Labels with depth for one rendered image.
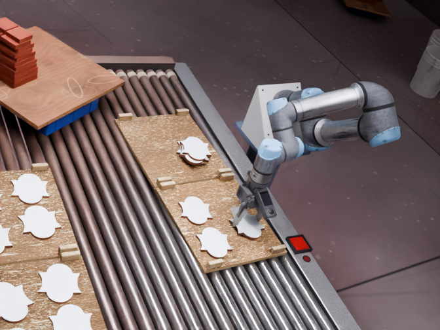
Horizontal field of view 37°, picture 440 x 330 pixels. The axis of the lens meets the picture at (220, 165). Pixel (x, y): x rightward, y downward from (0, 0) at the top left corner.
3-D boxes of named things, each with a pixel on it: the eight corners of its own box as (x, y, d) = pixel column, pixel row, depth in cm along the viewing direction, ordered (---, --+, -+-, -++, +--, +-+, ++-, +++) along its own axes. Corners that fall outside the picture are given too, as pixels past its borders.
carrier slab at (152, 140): (187, 115, 287) (188, 112, 286) (232, 177, 262) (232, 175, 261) (113, 122, 268) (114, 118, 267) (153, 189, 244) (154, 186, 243)
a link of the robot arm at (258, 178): (277, 174, 226) (258, 177, 222) (274, 184, 229) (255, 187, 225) (266, 161, 231) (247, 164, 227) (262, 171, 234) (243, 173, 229)
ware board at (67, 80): (36, 29, 286) (36, 25, 285) (124, 84, 272) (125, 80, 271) (-60, 63, 248) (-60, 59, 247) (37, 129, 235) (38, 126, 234)
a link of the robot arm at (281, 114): (393, 71, 236) (272, 100, 222) (400, 101, 237) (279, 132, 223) (377, 74, 247) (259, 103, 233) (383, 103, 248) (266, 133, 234)
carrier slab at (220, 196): (232, 179, 262) (234, 176, 261) (285, 254, 237) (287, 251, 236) (154, 190, 243) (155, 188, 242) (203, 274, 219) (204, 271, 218)
